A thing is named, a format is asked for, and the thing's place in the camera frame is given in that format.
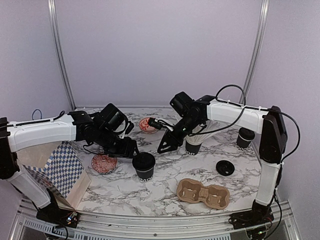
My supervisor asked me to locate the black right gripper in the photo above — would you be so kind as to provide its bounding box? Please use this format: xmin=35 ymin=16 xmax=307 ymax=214
xmin=157 ymin=114 xmax=202 ymax=154

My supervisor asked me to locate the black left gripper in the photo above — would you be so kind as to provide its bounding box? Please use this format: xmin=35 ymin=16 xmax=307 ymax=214
xmin=95 ymin=126 xmax=141 ymax=158

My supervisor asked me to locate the black plastic cup lid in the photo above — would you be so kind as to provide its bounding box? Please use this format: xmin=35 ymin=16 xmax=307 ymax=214
xmin=132 ymin=152 xmax=156 ymax=171

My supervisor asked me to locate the black paper coffee cup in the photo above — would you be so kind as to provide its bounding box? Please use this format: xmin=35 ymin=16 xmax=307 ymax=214
xmin=136 ymin=168 xmax=154 ymax=183

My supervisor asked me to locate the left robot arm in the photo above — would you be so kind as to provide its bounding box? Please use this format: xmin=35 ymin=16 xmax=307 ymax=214
xmin=0 ymin=103 xmax=139 ymax=223

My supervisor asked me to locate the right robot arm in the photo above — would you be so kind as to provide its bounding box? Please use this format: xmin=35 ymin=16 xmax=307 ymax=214
xmin=148 ymin=91 xmax=292 ymax=224

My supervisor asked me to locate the black cup holding straws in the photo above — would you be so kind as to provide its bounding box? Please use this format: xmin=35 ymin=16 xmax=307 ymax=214
xmin=185 ymin=140 xmax=202 ymax=156

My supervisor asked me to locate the red patterned bowl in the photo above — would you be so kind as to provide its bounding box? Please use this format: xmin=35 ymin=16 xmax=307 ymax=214
xmin=138 ymin=117 xmax=158 ymax=134
xmin=91 ymin=154 xmax=118 ymax=174

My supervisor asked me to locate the bundle of white straws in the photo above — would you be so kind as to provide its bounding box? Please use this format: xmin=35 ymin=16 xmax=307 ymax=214
xmin=185 ymin=120 xmax=222 ymax=146

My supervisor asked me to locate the blue checkered paper bag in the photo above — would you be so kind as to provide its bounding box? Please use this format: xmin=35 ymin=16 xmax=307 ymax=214
xmin=17 ymin=141 xmax=91 ymax=209

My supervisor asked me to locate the brown cardboard cup carrier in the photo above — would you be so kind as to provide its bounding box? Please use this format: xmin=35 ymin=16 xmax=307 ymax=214
xmin=176 ymin=178 xmax=230 ymax=210

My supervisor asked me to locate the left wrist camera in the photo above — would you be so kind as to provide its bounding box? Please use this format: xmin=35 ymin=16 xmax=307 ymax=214
xmin=119 ymin=121 xmax=134 ymax=139

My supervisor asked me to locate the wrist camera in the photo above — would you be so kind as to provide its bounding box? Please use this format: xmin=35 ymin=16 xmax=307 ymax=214
xmin=147 ymin=117 xmax=174 ymax=131
xmin=119 ymin=121 xmax=134 ymax=139

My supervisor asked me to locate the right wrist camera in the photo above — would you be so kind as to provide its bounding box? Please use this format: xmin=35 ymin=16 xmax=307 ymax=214
xmin=147 ymin=117 xmax=174 ymax=131

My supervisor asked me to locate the aluminium front rail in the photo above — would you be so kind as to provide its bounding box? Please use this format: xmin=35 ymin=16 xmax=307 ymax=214
xmin=8 ymin=197 xmax=301 ymax=240

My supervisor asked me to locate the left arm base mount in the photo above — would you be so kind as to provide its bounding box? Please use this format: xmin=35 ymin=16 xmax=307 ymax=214
xmin=36 ymin=208 xmax=80 ymax=228

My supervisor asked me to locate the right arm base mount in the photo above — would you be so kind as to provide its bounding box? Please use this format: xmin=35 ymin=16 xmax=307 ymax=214
xmin=228 ymin=209 xmax=275 ymax=230

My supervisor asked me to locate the right aluminium frame post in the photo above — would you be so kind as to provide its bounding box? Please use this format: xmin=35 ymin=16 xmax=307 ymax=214
xmin=243 ymin=0 xmax=270 ymax=97

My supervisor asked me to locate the aluminium frame post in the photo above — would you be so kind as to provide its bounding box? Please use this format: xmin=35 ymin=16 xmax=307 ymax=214
xmin=47 ymin=0 xmax=76 ymax=110
xmin=243 ymin=0 xmax=270 ymax=97

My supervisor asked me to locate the left aluminium frame post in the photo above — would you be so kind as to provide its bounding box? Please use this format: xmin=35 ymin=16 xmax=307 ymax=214
xmin=47 ymin=0 xmax=76 ymax=110

